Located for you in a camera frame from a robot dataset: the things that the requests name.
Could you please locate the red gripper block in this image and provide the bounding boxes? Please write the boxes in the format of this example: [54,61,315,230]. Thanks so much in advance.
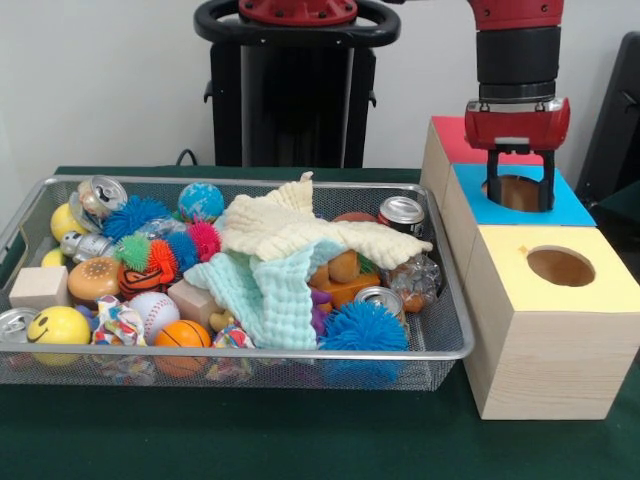
[463,97,572,211]

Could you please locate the clear packet of orange snacks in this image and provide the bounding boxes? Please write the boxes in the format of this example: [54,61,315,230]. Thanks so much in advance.
[387,253,444,314]

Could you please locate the wooden box with three holes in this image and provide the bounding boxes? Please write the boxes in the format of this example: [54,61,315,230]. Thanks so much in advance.
[419,117,640,421]

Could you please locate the dark green side table cloth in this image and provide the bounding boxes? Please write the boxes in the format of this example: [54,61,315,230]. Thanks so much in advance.
[589,179,640,266]

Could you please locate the blue furry monster toy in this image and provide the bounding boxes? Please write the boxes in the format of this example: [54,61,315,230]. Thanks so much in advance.
[317,299,410,352]

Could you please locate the cream waffle cloth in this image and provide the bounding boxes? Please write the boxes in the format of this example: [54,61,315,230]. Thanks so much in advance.
[218,171,434,269]

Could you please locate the mint waffle cloth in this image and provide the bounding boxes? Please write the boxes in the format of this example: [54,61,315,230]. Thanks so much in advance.
[183,238,346,351]

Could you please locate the blue green globe ball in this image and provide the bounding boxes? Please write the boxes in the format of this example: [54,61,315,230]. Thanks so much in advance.
[176,181,225,224]

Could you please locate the small orange basketball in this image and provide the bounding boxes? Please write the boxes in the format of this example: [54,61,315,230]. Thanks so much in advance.
[154,319,212,377]

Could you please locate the blue spiky rubber ball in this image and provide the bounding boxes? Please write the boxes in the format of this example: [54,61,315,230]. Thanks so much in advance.
[102,194,174,244]

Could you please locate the small white baseball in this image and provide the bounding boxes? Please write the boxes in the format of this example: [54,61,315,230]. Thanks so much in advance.
[124,290,180,345]

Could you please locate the toy hamburger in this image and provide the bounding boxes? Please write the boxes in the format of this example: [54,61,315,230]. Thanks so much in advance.
[66,256,122,302]

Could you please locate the yellow smiley ball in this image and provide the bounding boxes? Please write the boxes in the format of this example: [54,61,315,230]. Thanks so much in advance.
[25,305,91,366]

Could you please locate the plain wooden cube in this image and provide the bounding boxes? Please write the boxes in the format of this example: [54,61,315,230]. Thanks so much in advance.
[8,264,70,310]

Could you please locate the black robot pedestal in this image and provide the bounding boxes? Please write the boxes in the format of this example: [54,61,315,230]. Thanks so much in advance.
[193,0,403,169]

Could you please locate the shallow wire mesh bin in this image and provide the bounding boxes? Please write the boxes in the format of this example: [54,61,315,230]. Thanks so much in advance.
[0,174,474,394]

